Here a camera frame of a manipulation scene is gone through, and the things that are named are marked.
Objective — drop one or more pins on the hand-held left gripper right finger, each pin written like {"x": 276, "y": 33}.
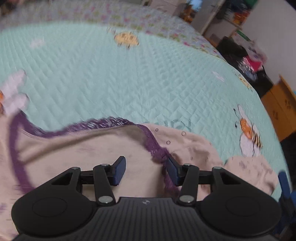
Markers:
{"x": 172, "y": 171}

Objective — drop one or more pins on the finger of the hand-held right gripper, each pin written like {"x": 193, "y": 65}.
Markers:
{"x": 285, "y": 185}

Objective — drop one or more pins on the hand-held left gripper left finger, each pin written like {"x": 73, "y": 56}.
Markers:
{"x": 119, "y": 171}

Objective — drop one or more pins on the cream printed pajama top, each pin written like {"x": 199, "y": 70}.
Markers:
{"x": 69, "y": 150}

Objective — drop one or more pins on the orange wooden cabinet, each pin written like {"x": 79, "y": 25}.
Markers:
{"x": 279, "y": 104}

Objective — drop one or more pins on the mint quilted bee bedspread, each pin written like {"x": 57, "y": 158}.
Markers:
{"x": 115, "y": 69}

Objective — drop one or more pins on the shiny foil bag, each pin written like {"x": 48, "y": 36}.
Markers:
{"x": 247, "y": 68}

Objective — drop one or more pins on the black box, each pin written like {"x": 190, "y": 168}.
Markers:
{"x": 231, "y": 51}

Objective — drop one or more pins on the green white carton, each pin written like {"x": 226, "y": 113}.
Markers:
{"x": 241, "y": 37}

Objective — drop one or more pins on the floral bed sheet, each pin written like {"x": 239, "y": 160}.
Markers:
{"x": 138, "y": 20}

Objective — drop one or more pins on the wooden chair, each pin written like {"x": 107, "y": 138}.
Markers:
{"x": 187, "y": 14}

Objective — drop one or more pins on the white door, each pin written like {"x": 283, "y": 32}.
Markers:
{"x": 208, "y": 16}

